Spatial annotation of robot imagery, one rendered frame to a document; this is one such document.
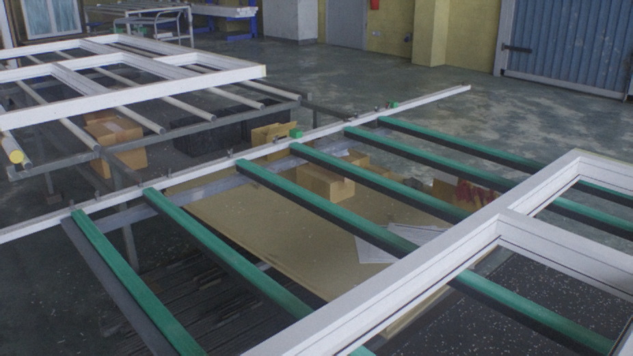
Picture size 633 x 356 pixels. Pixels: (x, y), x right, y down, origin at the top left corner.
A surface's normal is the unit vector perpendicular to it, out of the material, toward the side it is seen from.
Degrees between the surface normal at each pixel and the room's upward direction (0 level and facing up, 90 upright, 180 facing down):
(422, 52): 90
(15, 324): 0
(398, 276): 0
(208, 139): 92
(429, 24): 90
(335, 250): 0
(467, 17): 90
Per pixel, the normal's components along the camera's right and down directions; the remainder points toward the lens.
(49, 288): 0.00, -0.91
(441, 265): 0.67, 0.31
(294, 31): -0.75, 0.28
